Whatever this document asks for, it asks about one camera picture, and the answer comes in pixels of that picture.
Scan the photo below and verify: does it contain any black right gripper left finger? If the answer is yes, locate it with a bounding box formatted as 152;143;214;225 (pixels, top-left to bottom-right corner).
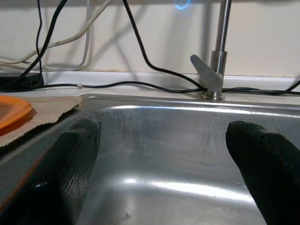
0;117;102;225

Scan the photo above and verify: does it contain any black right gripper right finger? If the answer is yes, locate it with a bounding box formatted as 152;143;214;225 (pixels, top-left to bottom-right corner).
225;120;300;225

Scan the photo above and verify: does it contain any orange plastic plate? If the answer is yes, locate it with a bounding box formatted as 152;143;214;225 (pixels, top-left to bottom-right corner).
0;95;33;137

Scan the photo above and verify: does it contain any beige woven mat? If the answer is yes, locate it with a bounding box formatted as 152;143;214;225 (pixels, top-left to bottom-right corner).
0;96;83;148

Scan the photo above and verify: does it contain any black power adapter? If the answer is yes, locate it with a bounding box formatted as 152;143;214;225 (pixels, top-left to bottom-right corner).
0;72;45;91

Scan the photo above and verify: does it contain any stainless steel sink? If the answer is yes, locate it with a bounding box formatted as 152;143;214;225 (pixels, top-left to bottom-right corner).
0;93;300;225

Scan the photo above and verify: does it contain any steel faucet lever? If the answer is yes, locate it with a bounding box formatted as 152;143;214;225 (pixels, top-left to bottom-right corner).
189;54;222;93

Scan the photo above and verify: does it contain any steel faucet pipe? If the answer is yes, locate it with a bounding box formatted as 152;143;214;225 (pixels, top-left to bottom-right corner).
201;0;233;100

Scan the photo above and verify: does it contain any black power cable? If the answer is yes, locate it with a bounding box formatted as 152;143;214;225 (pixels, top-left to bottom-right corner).
121;0;208;91
43;81;208;93
221;79;300;96

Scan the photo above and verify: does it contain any thin black cable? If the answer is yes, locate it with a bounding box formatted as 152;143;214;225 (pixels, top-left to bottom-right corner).
35;0;44;75

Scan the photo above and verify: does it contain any thick black cable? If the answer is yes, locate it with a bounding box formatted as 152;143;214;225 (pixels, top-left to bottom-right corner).
18;0;68;79

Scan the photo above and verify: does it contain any white cable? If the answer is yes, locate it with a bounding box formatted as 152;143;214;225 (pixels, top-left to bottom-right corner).
78;0;92;70
0;0;113;65

